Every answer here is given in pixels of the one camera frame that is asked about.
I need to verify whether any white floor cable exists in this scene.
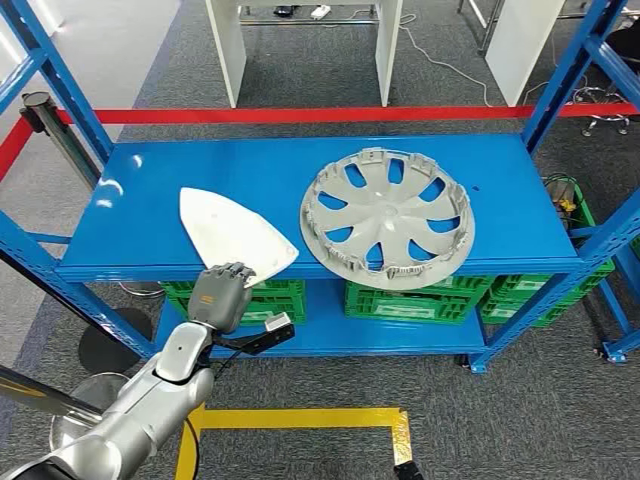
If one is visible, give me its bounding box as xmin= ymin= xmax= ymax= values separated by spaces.
xmin=398 ymin=11 xmax=494 ymax=107

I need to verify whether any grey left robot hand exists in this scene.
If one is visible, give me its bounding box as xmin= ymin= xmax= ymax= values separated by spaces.
xmin=187 ymin=262 xmax=256 ymax=335

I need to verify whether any long red barrier belt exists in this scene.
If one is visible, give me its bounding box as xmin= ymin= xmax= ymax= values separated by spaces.
xmin=56 ymin=102 xmax=640 ymax=127

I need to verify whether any green plastic crate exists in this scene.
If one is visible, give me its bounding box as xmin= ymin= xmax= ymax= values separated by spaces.
xmin=345 ymin=291 xmax=477 ymax=326
xmin=172 ymin=301 xmax=307 ymax=327
xmin=487 ymin=173 xmax=617 ymax=309
xmin=478 ymin=284 xmax=572 ymax=329
xmin=345 ymin=275 xmax=496 ymax=307
xmin=159 ymin=279 xmax=306 ymax=309

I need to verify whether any black stanchion post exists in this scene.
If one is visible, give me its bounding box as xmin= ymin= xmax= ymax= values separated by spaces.
xmin=0 ymin=250 xmax=153 ymax=376

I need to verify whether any white desk side panel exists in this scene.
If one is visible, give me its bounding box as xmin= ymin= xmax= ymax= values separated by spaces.
xmin=484 ymin=0 xmax=567 ymax=108

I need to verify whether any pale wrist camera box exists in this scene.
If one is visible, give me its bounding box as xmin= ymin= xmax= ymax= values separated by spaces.
xmin=250 ymin=313 xmax=297 ymax=356

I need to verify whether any chrome chair base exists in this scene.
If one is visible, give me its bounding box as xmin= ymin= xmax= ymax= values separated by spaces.
xmin=572 ymin=86 xmax=632 ymax=138

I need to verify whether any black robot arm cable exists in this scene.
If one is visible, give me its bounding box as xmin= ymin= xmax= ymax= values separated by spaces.
xmin=183 ymin=347 xmax=244 ymax=480

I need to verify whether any grey wheel hubcap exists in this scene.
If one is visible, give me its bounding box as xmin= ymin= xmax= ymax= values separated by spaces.
xmin=300 ymin=146 xmax=476 ymax=291

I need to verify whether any white curved panel part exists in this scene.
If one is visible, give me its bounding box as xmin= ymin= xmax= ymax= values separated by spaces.
xmin=179 ymin=187 xmax=300 ymax=289

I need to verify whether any white desk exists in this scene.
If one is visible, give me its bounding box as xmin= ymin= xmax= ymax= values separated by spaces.
xmin=205 ymin=0 xmax=404 ymax=109

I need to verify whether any short red barrier belt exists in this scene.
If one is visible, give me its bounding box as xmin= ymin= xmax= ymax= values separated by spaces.
xmin=0 ymin=117 xmax=34 ymax=183

